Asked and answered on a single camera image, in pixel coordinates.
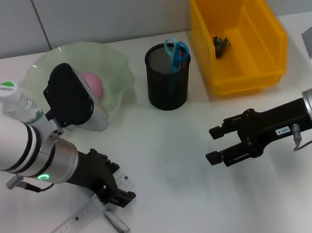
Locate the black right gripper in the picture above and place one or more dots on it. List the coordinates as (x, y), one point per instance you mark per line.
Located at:
(276, 128)

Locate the yellow plastic storage bin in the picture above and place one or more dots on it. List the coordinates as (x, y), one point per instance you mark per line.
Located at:
(249, 60)

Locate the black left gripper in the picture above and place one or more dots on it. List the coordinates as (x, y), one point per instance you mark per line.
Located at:
(95, 169)

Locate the clear plastic ruler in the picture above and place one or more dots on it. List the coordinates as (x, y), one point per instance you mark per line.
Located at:
(72, 223)

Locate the pale green glass fruit plate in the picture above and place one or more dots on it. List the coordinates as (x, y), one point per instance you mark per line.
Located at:
(114, 71)

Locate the pink peach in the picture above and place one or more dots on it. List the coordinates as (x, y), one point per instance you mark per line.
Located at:
(95, 82)

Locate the clear green-label water bottle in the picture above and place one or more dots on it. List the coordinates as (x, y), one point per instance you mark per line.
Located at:
(14, 103)

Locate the black mesh pen cup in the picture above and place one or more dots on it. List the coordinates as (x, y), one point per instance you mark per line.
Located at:
(167, 91)

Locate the grey clear pen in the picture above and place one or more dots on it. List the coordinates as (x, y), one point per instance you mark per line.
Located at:
(115, 222)

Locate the blue capped scissors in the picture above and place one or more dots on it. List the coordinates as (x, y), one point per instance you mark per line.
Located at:
(176, 52)

